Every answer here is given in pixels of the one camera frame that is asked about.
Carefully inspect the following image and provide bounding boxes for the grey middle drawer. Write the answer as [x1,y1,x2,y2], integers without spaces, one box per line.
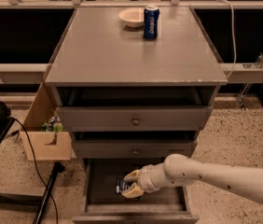
[72,140,198,159]

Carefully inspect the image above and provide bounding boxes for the blue pepsi can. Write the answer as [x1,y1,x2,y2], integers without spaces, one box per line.
[144,5,159,39]

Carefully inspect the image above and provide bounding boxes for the blue rxbar blueberry wrapper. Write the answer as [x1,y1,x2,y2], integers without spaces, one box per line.
[116,178,132,194]

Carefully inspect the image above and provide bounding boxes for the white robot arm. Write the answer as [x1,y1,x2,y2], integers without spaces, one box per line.
[121,154,263,204]

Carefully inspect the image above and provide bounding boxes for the grey drawer cabinet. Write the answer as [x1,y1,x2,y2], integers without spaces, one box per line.
[44,6,228,224]

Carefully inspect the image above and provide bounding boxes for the wooden crate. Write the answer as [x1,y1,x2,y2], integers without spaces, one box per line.
[20,84,72,161]

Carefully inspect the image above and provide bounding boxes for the grey bottom drawer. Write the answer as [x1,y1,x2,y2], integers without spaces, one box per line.
[73,158,199,224]

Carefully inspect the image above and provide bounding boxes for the black cable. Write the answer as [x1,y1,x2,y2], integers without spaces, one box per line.
[8,116,60,224]

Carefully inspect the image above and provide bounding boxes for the grey top drawer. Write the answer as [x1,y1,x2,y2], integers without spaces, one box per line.
[57,106,212,132]

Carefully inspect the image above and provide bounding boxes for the grey drawer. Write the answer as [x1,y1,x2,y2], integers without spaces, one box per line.
[73,158,199,224]
[72,140,198,159]
[57,106,212,132]

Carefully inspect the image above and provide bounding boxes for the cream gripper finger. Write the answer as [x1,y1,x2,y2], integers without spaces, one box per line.
[121,183,145,199]
[123,170,140,182]

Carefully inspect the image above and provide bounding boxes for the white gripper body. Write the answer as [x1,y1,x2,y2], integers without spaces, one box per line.
[137,163,166,193]

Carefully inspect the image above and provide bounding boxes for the green items in crate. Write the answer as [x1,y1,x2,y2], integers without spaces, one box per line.
[41,116,63,133]

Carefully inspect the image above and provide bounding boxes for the white cable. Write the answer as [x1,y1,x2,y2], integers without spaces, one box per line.
[215,0,238,79]

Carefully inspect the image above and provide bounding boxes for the black stand leg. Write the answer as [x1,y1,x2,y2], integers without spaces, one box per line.
[33,162,65,224]

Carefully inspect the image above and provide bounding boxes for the white bowl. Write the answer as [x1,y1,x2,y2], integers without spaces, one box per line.
[118,7,144,28]

